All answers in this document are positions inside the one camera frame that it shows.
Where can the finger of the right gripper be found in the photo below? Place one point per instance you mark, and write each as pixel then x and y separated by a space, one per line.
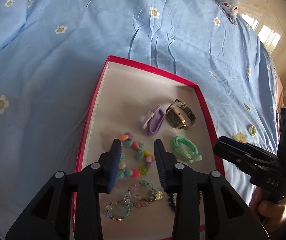
pixel 230 149
pixel 246 165

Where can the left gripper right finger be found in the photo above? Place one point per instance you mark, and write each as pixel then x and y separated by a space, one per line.
pixel 226 214

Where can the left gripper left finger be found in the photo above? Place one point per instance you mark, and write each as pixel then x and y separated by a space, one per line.
pixel 69 196

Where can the yellow-green plastic hair claw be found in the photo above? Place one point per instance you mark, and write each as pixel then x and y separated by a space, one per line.
pixel 240 137

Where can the red jewelry box tray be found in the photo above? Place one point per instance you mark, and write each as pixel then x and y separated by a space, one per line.
pixel 126 91

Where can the person's right hand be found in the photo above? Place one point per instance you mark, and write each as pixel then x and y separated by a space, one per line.
pixel 274 213

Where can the pink patterned blanket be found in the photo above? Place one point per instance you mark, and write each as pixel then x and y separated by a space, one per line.
pixel 279 94

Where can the gold square wristwatch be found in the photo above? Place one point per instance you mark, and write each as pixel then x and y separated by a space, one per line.
pixel 180 116

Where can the light blue floral bedsheet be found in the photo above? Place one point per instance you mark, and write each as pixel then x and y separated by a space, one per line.
pixel 51 56

